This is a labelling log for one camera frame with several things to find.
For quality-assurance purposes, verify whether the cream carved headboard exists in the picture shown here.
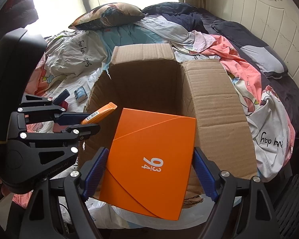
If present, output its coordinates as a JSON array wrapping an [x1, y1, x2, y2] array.
[[184, 0, 299, 90]]

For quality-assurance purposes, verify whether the hanging dark garment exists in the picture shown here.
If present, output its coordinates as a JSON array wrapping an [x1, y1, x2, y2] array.
[[0, 0, 39, 40]]

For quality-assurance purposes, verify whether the dark navy blanket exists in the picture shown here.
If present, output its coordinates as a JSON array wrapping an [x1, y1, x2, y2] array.
[[142, 2, 299, 135]]

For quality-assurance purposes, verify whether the starry night small box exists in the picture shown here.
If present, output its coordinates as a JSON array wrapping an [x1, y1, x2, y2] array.
[[74, 86, 88, 103]]

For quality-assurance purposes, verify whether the dark patterned pillow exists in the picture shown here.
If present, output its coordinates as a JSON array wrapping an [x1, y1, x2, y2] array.
[[68, 3, 146, 30]]

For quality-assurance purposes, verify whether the red embossed gift box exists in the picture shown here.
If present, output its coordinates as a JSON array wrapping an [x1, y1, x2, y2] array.
[[59, 100, 68, 110]]

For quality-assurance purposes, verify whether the dark blue shampoo bottle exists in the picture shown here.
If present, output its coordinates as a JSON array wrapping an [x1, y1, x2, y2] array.
[[52, 89, 70, 106]]

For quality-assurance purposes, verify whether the cartoon star print duvet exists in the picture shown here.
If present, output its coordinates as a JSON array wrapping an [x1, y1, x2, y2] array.
[[25, 31, 112, 112]]

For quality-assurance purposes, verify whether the small orange tube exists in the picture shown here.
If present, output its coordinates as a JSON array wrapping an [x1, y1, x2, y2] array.
[[81, 102, 117, 125]]

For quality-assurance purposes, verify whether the white plastic bag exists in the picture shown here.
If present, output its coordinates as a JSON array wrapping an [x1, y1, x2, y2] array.
[[57, 196, 150, 229]]

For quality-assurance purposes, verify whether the brown cardboard box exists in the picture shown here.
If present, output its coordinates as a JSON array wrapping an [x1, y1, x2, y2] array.
[[79, 44, 257, 216]]

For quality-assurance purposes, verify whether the orange paper envelope box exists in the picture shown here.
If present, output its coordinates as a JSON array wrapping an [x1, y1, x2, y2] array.
[[99, 109, 196, 221]]

